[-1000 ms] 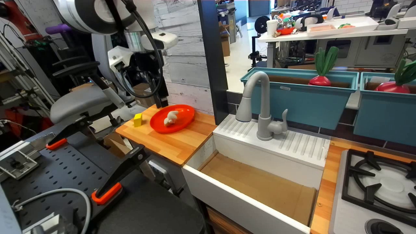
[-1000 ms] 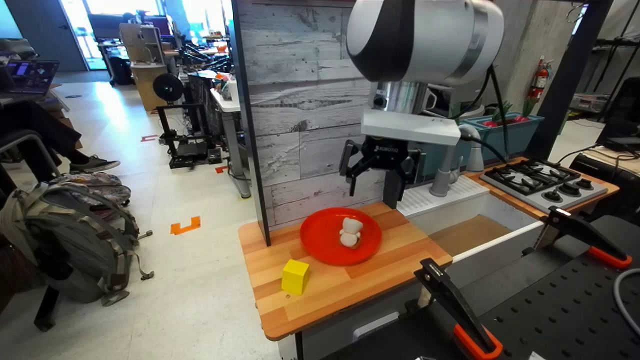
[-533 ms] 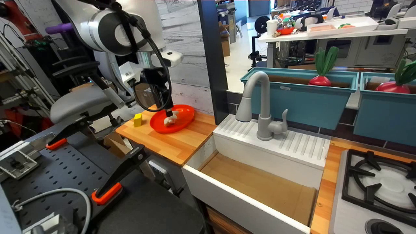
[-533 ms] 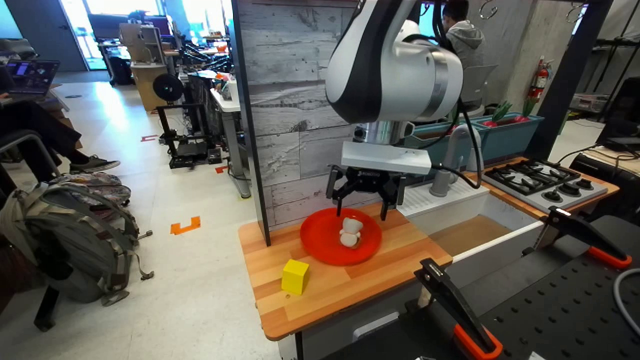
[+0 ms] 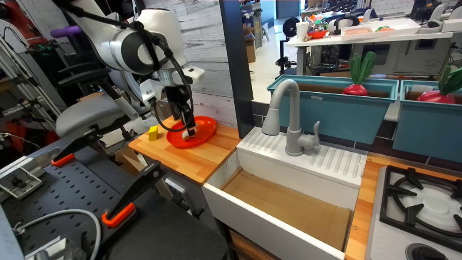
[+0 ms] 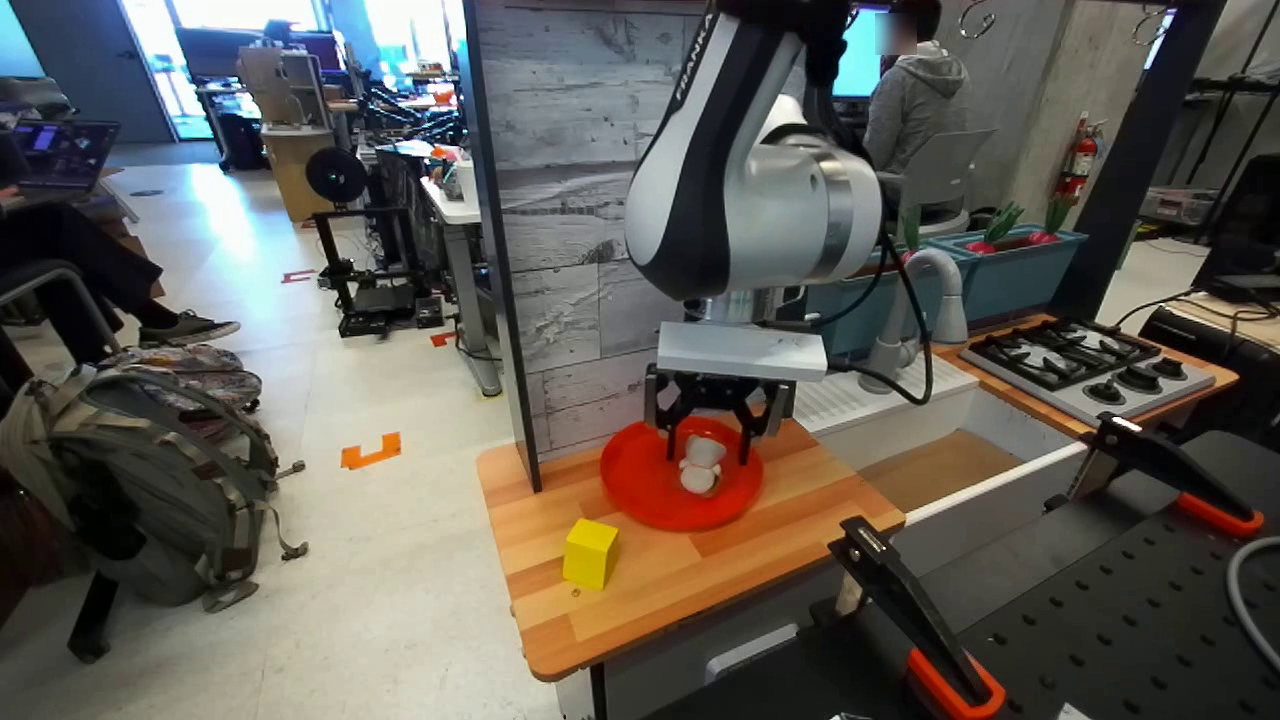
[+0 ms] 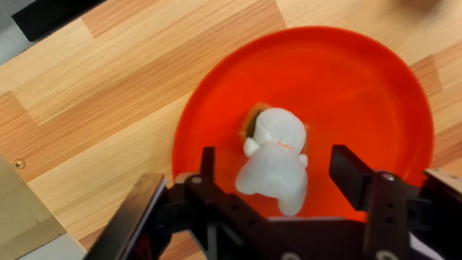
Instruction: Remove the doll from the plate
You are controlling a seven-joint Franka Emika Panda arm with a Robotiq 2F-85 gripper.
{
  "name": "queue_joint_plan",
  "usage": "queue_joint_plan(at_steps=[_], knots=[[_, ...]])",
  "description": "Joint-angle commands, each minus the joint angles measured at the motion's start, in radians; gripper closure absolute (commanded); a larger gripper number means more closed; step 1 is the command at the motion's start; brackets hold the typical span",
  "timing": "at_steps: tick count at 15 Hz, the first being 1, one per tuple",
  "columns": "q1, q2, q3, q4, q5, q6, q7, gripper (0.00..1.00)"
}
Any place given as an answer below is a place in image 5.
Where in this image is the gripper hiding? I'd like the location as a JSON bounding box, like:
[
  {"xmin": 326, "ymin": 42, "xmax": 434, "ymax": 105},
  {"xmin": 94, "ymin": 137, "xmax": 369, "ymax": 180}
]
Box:
[{"xmin": 165, "ymin": 84, "xmax": 197, "ymax": 138}]

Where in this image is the red plate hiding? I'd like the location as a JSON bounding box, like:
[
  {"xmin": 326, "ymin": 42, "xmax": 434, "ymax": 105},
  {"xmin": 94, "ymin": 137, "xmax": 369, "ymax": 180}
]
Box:
[{"xmin": 166, "ymin": 116, "xmax": 217, "ymax": 149}]

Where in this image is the toy kitchen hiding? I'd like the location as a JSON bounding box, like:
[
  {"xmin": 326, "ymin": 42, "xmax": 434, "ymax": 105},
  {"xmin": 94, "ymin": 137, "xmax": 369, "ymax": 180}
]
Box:
[{"xmin": 128, "ymin": 116, "xmax": 462, "ymax": 260}]

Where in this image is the black clamp with orange pad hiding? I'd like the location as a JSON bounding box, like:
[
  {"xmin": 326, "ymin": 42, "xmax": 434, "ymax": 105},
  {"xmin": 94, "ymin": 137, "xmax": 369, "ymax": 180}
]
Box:
[
  {"xmin": 101, "ymin": 160, "xmax": 167, "ymax": 229},
  {"xmin": 51, "ymin": 125, "xmax": 106, "ymax": 168}
]

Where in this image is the grey office chair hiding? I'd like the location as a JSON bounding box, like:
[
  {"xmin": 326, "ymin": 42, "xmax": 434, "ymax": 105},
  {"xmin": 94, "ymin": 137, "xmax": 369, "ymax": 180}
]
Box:
[{"xmin": 54, "ymin": 62, "xmax": 140, "ymax": 147}]

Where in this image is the stack of cardboard boxes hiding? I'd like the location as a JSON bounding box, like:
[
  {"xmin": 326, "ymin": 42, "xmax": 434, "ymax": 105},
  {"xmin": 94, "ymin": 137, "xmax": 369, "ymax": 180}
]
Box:
[{"xmin": 243, "ymin": 24, "xmax": 257, "ymax": 64}]

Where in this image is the grey toy tap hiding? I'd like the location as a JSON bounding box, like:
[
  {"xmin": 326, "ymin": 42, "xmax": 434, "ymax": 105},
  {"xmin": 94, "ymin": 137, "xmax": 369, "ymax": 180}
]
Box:
[{"xmin": 261, "ymin": 79, "xmax": 321, "ymax": 157}]

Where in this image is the grey tap lever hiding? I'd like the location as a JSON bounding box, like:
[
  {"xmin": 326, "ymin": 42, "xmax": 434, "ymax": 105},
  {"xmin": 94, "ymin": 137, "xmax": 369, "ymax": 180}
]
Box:
[{"xmin": 305, "ymin": 121, "xmax": 321, "ymax": 149}]

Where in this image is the white toy sink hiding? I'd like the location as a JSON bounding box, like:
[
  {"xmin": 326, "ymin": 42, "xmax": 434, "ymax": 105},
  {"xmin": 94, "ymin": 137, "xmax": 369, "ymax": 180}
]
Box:
[{"xmin": 202, "ymin": 126, "xmax": 367, "ymax": 260}]

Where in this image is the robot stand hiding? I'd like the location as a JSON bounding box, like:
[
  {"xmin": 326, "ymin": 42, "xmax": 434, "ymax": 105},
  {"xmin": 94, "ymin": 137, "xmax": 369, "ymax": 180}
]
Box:
[{"xmin": 0, "ymin": 144, "xmax": 228, "ymax": 260}]

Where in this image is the black spool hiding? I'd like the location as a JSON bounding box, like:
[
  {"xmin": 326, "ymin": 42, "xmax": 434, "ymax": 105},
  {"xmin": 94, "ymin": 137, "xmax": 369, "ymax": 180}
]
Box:
[{"xmin": 282, "ymin": 17, "xmax": 300, "ymax": 39}]

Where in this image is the white paper cup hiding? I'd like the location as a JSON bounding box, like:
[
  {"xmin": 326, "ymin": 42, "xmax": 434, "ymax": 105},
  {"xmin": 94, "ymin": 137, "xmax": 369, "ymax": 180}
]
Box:
[{"xmin": 296, "ymin": 21, "xmax": 310, "ymax": 40}]

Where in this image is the teal planter box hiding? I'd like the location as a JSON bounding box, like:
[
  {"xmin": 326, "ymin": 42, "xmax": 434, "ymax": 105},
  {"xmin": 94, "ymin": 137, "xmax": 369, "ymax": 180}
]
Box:
[
  {"xmin": 392, "ymin": 80, "xmax": 462, "ymax": 163},
  {"xmin": 267, "ymin": 75, "xmax": 400, "ymax": 145}
]

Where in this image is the toy radish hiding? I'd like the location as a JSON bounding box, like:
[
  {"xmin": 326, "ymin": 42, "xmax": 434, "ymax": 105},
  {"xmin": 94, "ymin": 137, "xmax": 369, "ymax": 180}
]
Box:
[
  {"xmin": 417, "ymin": 64, "xmax": 462, "ymax": 105},
  {"xmin": 343, "ymin": 52, "xmax": 377, "ymax": 97}
]

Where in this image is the white table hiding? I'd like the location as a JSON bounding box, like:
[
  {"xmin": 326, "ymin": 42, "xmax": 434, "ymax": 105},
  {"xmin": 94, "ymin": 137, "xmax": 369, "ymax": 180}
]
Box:
[{"xmin": 286, "ymin": 31, "xmax": 454, "ymax": 76}]

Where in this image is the white cabinet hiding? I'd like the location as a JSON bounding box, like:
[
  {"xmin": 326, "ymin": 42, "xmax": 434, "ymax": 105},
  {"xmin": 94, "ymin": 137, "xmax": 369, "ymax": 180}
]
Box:
[{"xmin": 351, "ymin": 37, "xmax": 452, "ymax": 76}]

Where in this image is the white tray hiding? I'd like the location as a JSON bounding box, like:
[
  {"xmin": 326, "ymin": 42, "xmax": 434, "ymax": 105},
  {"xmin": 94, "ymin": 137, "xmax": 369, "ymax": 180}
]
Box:
[{"xmin": 340, "ymin": 18, "xmax": 421, "ymax": 41}]

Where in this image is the black toy burner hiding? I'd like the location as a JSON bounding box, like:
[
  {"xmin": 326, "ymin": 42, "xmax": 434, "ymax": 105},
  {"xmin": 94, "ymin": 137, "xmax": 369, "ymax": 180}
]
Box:
[{"xmin": 379, "ymin": 165, "xmax": 462, "ymax": 253}]

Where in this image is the black stove knob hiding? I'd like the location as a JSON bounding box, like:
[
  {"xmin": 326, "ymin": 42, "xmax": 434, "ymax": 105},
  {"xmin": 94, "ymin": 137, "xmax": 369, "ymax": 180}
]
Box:
[{"xmin": 406, "ymin": 243, "xmax": 439, "ymax": 260}]

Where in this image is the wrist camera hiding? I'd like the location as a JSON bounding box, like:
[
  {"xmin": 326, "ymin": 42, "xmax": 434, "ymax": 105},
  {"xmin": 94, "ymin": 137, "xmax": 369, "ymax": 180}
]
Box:
[{"xmin": 140, "ymin": 79, "xmax": 161, "ymax": 107}]

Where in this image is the grey wall socket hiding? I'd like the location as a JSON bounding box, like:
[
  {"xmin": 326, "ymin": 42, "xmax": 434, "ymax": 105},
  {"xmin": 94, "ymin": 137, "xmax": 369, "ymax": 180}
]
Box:
[{"xmin": 164, "ymin": 177, "xmax": 196, "ymax": 214}]

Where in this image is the dark blue post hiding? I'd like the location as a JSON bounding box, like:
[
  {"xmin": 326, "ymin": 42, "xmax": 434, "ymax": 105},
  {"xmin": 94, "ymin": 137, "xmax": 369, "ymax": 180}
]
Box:
[{"xmin": 219, "ymin": 0, "xmax": 255, "ymax": 140}]

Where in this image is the grey cable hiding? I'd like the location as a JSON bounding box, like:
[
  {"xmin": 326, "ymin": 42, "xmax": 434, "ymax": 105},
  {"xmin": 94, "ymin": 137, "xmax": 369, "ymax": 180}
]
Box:
[{"xmin": 12, "ymin": 209, "xmax": 103, "ymax": 260}]

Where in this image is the purple handle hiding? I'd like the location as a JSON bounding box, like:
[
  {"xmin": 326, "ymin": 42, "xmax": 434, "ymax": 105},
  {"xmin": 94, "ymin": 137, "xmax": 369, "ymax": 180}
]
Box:
[{"xmin": 50, "ymin": 25, "xmax": 83, "ymax": 39}]

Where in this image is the aluminium frame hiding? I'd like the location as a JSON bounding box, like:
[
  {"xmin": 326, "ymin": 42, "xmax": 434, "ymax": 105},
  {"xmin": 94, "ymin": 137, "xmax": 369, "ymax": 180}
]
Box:
[{"xmin": 0, "ymin": 35, "xmax": 62, "ymax": 121}]

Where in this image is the silver metal bracket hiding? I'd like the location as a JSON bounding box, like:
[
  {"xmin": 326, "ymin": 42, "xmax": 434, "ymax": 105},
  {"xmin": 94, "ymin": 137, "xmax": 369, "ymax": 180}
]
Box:
[{"xmin": 0, "ymin": 157, "xmax": 46, "ymax": 200}]

